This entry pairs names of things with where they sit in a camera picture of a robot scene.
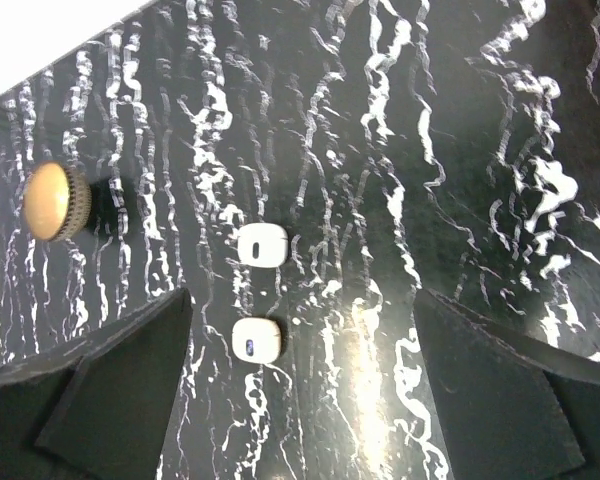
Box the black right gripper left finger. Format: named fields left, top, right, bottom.
left=0, top=288, right=192, bottom=479

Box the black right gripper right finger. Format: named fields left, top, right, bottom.
left=414, top=290, right=600, bottom=479

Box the cream earbud charging case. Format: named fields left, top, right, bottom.
left=231, top=317, right=282, bottom=364

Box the white earbud charging case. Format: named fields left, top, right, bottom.
left=237, top=222, right=289, bottom=269

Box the gold patterned ceramic bowl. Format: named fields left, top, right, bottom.
left=23, top=162, right=92, bottom=242

